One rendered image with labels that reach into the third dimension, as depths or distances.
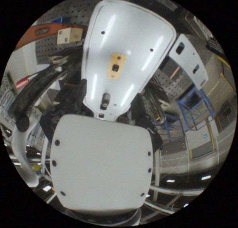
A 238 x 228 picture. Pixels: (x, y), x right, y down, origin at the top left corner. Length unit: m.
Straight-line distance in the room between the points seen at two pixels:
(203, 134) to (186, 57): 7.70
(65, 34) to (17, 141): 0.49
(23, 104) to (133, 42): 0.26
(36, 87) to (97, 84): 0.19
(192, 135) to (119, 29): 8.14
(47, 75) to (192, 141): 8.24
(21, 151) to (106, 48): 0.57
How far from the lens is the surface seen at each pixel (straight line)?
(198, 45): 0.82
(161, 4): 0.27
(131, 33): 0.20
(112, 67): 0.21
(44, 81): 0.18
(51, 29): 0.19
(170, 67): 0.29
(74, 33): 0.18
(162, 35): 0.23
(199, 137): 7.96
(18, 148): 0.51
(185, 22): 0.27
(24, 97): 0.15
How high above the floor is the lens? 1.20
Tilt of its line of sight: 37 degrees down
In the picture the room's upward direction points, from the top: 177 degrees counter-clockwise
